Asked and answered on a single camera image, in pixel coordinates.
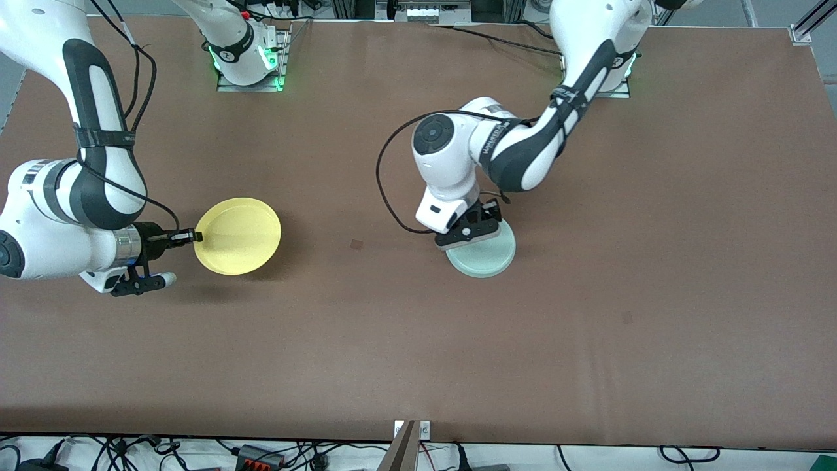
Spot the pale green round plate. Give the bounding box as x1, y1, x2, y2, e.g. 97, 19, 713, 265
445, 219, 517, 279

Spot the yellow round plate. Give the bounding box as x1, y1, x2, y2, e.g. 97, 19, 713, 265
194, 198, 282, 276

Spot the brown table cloth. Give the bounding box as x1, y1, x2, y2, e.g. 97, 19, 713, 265
0, 14, 837, 452

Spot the white connector block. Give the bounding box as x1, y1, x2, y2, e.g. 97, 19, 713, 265
405, 0, 473, 24

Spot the black orange power strip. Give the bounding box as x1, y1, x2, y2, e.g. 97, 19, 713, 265
235, 444, 286, 471

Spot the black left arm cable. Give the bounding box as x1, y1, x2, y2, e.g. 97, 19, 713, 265
376, 110, 543, 235

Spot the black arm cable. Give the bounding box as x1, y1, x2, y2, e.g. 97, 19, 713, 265
376, 110, 543, 235
77, 0, 182, 231

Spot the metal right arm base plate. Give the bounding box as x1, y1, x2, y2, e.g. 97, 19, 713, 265
217, 29, 289, 92

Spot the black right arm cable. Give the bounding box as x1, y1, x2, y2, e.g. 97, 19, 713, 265
77, 0, 182, 231

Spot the long black table cable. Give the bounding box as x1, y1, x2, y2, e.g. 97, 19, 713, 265
428, 23, 564, 57

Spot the black looped floor cable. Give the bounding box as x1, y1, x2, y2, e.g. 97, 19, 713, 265
658, 445, 721, 464

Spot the aluminium frame corner bracket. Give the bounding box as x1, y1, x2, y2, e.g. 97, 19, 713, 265
788, 0, 837, 46

